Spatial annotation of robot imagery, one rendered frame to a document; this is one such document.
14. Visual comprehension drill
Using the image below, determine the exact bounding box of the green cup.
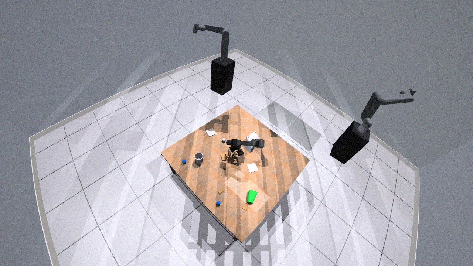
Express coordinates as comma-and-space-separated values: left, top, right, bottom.
247, 190, 257, 204

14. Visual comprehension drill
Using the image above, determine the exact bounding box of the white cup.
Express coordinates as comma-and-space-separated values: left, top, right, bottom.
194, 153, 203, 164

